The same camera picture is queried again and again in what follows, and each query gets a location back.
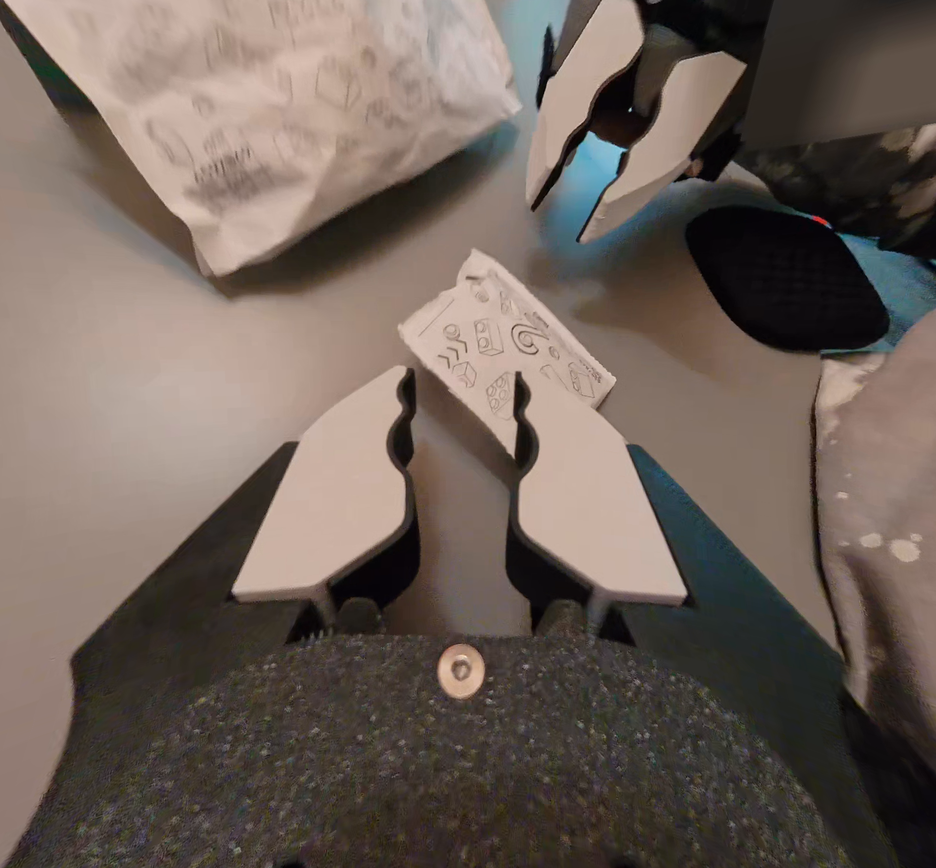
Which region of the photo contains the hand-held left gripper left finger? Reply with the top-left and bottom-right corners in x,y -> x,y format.
232,365 -> 421,624

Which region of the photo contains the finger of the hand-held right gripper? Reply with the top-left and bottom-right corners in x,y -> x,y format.
525,0 -> 646,213
576,53 -> 749,245

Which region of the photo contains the grey splattered hoodie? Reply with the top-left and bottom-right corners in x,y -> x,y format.
812,312 -> 936,708

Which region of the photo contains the person's right forearm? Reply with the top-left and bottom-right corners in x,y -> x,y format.
735,124 -> 936,256

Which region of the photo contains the small white printed paper bag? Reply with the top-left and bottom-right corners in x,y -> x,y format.
398,249 -> 615,458

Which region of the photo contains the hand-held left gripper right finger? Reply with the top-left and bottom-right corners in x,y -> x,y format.
505,372 -> 689,626

